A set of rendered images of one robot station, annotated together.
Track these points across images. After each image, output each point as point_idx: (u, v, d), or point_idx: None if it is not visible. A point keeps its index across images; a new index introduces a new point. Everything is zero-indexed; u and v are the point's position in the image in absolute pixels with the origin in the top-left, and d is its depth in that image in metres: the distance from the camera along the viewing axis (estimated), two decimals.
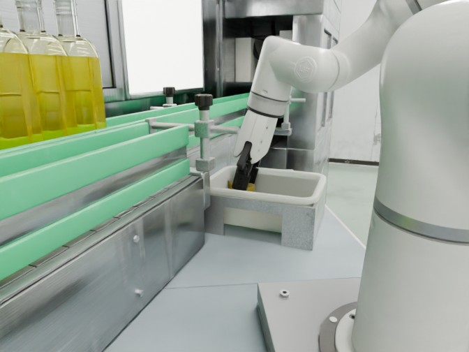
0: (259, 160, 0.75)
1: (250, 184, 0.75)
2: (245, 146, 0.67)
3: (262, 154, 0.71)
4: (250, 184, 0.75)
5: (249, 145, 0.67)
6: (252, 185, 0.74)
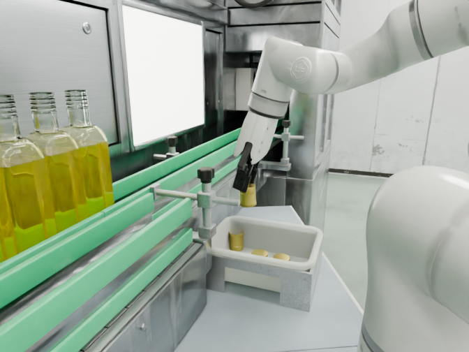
0: (258, 160, 0.74)
1: (250, 184, 0.76)
2: (246, 147, 0.67)
3: (262, 155, 0.71)
4: (250, 184, 0.75)
5: (250, 147, 0.67)
6: (252, 185, 0.75)
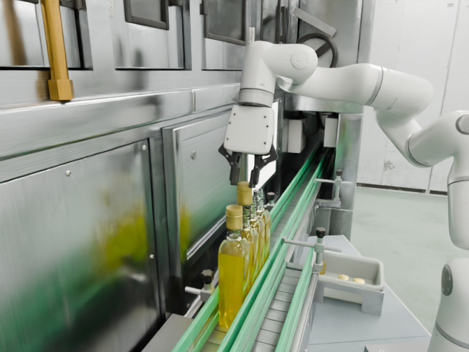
0: (240, 158, 0.77)
1: (241, 182, 0.77)
2: (271, 140, 0.73)
3: None
4: (243, 182, 0.77)
5: (271, 139, 0.74)
6: (246, 181, 0.77)
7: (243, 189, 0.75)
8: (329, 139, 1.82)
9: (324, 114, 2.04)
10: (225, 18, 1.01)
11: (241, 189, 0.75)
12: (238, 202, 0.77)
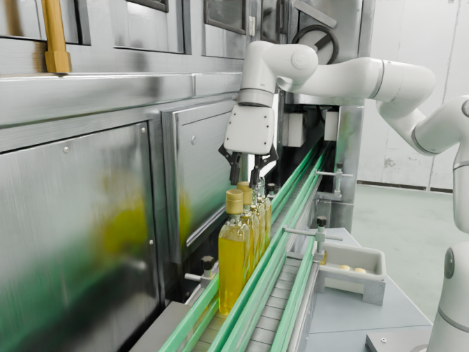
0: (240, 158, 0.77)
1: (241, 182, 0.77)
2: (271, 140, 0.73)
3: None
4: (243, 182, 0.77)
5: (271, 139, 0.74)
6: (246, 181, 0.77)
7: (243, 189, 0.75)
8: (329, 133, 1.81)
9: (324, 108, 2.03)
10: (225, 5, 1.00)
11: (241, 189, 0.75)
12: None
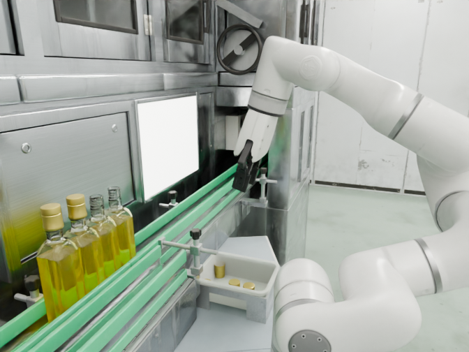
0: (259, 160, 0.75)
1: (73, 195, 0.71)
2: (246, 144, 0.67)
3: (262, 154, 0.72)
4: (75, 195, 0.71)
5: (250, 144, 0.67)
6: (79, 194, 0.71)
7: (70, 202, 0.69)
8: None
9: None
10: (97, 3, 0.94)
11: (69, 202, 0.69)
12: (68, 216, 0.70)
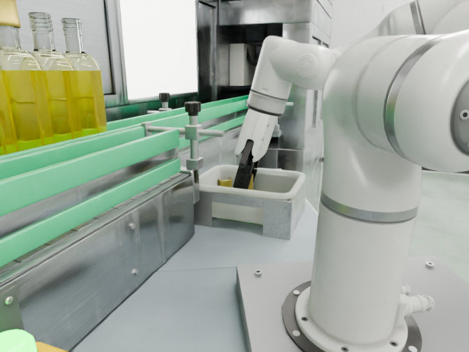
0: (257, 160, 0.75)
1: None
2: (246, 144, 0.68)
3: (262, 153, 0.72)
4: None
5: (250, 144, 0.67)
6: None
7: None
8: None
9: None
10: None
11: None
12: None
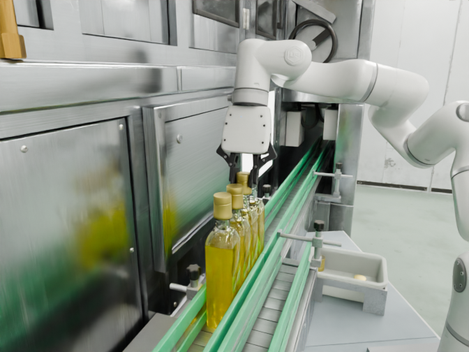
0: (239, 158, 0.77)
1: (232, 184, 0.71)
2: (269, 139, 0.73)
3: None
4: (233, 184, 0.71)
5: (269, 137, 0.74)
6: (236, 184, 0.71)
7: (234, 192, 0.69)
8: (328, 131, 1.75)
9: (323, 107, 1.97)
10: None
11: (232, 192, 0.69)
12: None
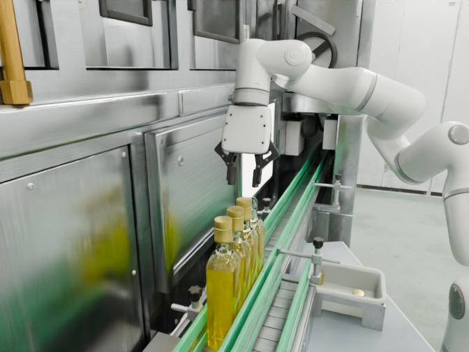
0: (236, 157, 0.77)
1: (232, 207, 0.72)
2: (269, 139, 0.73)
3: None
4: (234, 207, 0.72)
5: (269, 137, 0.74)
6: (236, 206, 0.72)
7: (234, 215, 0.70)
8: (328, 141, 1.76)
9: (322, 115, 1.98)
10: (217, 15, 0.95)
11: (232, 215, 0.70)
12: None
